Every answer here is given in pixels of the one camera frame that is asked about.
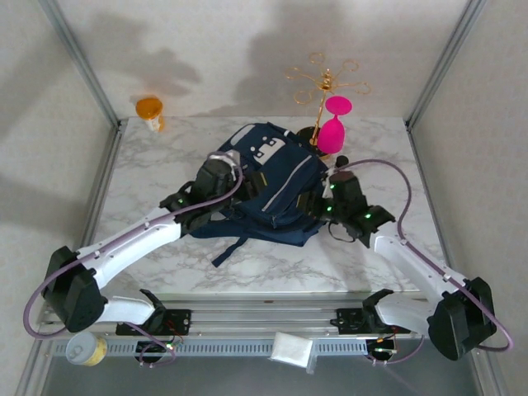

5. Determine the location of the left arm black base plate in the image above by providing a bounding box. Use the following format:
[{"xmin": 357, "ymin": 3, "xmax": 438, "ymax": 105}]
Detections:
[{"xmin": 115, "ymin": 309, "xmax": 193, "ymax": 336}]

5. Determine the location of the aluminium rail frame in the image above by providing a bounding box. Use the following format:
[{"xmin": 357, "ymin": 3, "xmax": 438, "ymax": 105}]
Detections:
[{"xmin": 36, "ymin": 288, "xmax": 490, "ymax": 342}]

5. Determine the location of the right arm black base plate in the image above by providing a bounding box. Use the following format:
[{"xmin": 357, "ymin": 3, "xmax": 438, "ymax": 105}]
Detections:
[{"xmin": 329, "ymin": 307, "xmax": 413, "ymax": 335}]

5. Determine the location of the pink wine glass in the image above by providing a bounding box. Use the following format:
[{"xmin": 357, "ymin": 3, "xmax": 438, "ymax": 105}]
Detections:
[{"xmin": 317, "ymin": 95, "xmax": 355, "ymax": 153}]

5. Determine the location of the navy blue student backpack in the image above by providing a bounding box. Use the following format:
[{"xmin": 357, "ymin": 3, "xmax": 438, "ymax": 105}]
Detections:
[{"xmin": 187, "ymin": 121, "xmax": 331, "ymax": 268}]

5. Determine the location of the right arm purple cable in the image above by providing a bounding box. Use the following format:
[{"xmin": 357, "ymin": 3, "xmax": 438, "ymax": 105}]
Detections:
[{"xmin": 340, "ymin": 158, "xmax": 515, "ymax": 368}]

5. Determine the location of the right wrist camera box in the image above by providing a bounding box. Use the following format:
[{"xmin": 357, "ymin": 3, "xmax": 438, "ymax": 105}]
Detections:
[{"xmin": 321, "ymin": 167, "xmax": 338, "ymax": 200}]

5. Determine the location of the grey slotted cable duct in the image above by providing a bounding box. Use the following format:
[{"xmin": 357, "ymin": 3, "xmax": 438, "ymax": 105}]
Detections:
[{"xmin": 49, "ymin": 338, "xmax": 372, "ymax": 358}]

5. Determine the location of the white plastic packet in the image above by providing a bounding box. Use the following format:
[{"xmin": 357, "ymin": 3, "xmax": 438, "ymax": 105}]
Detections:
[{"xmin": 267, "ymin": 331, "xmax": 318, "ymax": 375}]

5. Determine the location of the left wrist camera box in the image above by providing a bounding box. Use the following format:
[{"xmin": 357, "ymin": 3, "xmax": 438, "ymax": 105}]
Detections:
[{"xmin": 207, "ymin": 150, "xmax": 245, "ymax": 179}]

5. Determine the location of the gold wire glass rack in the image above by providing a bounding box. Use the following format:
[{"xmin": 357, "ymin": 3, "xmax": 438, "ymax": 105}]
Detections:
[{"xmin": 284, "ymin": 52, "xmax": 372, "ymax": 162}]

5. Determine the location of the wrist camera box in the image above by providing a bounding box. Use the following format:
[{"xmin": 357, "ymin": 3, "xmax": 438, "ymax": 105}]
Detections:
[
  {"xmin": 207, "ymin": 150, "xmax": 245, "ymax": 179},
  {"xmin": 321, "ymin": 167, "xmax": 338, "ymax": 200}
]

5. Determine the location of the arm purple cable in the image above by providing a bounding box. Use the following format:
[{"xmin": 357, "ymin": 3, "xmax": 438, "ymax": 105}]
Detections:
[
  {"xmin": 22, "ymin": 152, "xmax": 245, "ymax": 368},
  {"xmin": 340, "ymin": 158, "xmax": 515, "ymax": 368}
]

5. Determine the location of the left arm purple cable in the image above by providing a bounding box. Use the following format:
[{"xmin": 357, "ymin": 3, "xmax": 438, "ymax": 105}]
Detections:
[{"xmin": 22, "ymin": 152, "xmax": 245, "ymax": 368}]

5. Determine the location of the tin can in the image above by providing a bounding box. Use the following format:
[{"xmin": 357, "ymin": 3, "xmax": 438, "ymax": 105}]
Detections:
[{"xmin": 65, "ymin": 332, "xmax": 108, "ymax": 367}]

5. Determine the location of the aluminium frame post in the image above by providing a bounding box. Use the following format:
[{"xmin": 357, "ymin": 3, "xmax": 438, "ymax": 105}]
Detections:
[
  {"xmin": 39, "ymin": 0, "xmax": 127, "ymax": 131},
  {"xmin": 403, "ymin": 0, "xmax": 488, "ymax": 132}
]

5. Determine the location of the orange pill bottle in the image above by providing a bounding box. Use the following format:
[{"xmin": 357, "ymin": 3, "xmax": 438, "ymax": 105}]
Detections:
[{"xmin": 135, "ymin": 97, "xmax": 166, "ymax": 133}]

